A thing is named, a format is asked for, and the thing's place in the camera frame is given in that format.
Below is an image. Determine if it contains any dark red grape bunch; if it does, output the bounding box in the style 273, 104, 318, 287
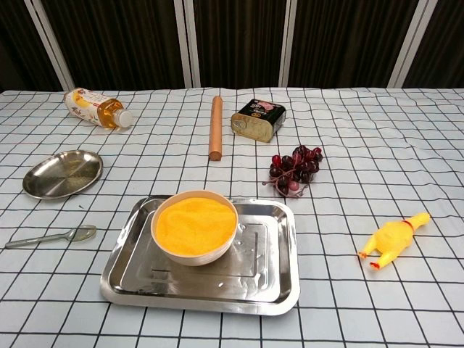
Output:
262, 144, 324, 199

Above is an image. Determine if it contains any round cream bowl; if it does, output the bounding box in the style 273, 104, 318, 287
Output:
150, 190, 239, 268

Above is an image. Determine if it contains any orange-yellow powder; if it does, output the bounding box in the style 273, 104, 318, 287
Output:
155, 194, 237, 257

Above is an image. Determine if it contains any yellow rubber chicken toy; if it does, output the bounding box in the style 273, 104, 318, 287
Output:
357, 212, 431, 271

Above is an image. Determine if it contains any round stainless steel plate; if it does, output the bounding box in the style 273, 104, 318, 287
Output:
22, 149, 104, 201

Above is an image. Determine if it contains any tea bottle with white cap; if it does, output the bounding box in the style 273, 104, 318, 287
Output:
63, 87, 134, 130

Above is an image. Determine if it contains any white black checkered tablecloth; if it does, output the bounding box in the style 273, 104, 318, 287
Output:
0, 86, 464, 348

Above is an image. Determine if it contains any translucent grey plastic spoon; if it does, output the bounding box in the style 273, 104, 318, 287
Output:
4, 224, 98, 249

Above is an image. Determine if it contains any long brown sausage stick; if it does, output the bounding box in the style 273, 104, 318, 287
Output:
208, 95, 223, 162

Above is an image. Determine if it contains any rectangular stainless steel tray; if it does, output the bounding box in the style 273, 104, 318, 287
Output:
99, 195, 301, 316

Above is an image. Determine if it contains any black gold luncheon meat can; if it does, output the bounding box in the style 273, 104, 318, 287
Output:
231, 98, 287, 144

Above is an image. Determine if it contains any dark folding screen white frame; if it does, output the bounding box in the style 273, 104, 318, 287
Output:
0, 0, 464, 93

